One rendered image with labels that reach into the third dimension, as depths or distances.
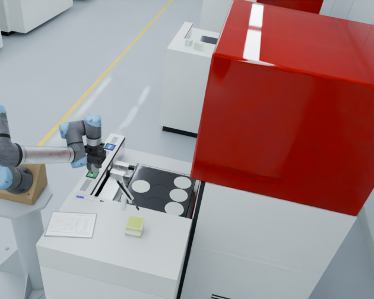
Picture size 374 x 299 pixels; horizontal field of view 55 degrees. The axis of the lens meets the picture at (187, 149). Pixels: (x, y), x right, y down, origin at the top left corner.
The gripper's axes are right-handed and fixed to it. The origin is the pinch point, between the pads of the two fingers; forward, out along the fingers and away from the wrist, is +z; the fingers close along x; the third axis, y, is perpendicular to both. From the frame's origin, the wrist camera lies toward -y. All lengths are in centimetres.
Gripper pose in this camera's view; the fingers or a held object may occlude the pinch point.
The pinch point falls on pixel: (91, 171)
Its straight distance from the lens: 200.8
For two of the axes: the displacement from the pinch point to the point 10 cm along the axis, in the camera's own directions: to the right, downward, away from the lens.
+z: -1.3, 7.9, 6.0
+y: 9.7, 2.2, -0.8
